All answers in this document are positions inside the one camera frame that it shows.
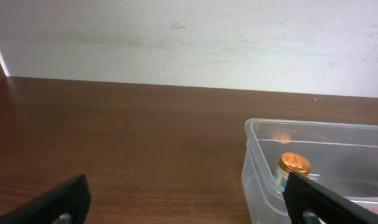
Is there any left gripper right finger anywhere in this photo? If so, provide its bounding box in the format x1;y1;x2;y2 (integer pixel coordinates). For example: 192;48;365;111
283;172;378;224

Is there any white Panadol box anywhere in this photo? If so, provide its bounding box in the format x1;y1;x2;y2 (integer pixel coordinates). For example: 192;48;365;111
352;200;378;215

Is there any clear plastic container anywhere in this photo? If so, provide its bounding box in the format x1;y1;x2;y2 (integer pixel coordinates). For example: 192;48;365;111
242;119;378;223

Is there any gold lid small jar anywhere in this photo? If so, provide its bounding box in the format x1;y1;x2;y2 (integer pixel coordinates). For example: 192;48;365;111
273;152;311;188

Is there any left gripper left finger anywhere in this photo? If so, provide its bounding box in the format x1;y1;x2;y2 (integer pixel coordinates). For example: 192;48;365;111
0;174;91;224

